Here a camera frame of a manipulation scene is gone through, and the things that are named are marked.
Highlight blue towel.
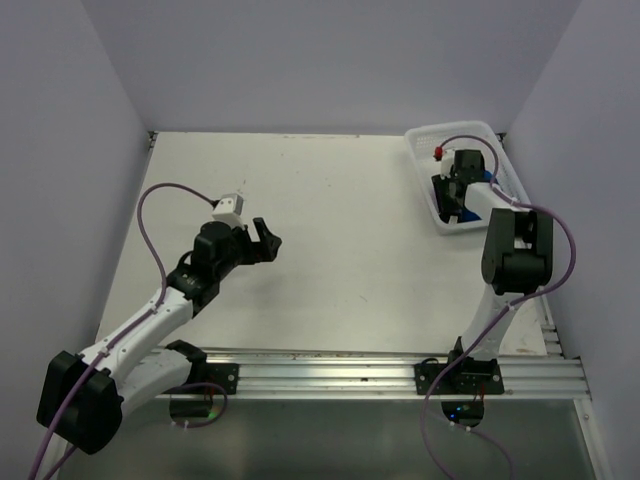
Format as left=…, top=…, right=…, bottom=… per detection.
left=458, top=170, right=496, bottom=223

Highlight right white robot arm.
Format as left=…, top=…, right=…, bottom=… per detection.
left=433, top=147, right=553, bottom=393

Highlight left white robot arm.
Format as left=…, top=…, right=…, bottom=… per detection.
left=36, top=217, right=282, bottom=454

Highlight white plastic basket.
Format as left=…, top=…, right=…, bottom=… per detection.
left=404, top=121, right=530, bottom=235

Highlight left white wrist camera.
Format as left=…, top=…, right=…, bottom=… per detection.
left=212, top=193, right=244, bottom=228

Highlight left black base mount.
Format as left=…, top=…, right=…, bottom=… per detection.
left=200, top=362, right=240, bottom=395

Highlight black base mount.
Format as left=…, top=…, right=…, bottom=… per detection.
left=200, top=362, right=240, bottom=395
left=413, top=357, right=505, bottom=396

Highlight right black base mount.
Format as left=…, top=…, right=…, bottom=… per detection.
left=413, top=357, right=505, bottom=396

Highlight aluminium frame rail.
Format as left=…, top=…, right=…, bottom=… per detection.
left=203, top=349, right=589, bottom=402

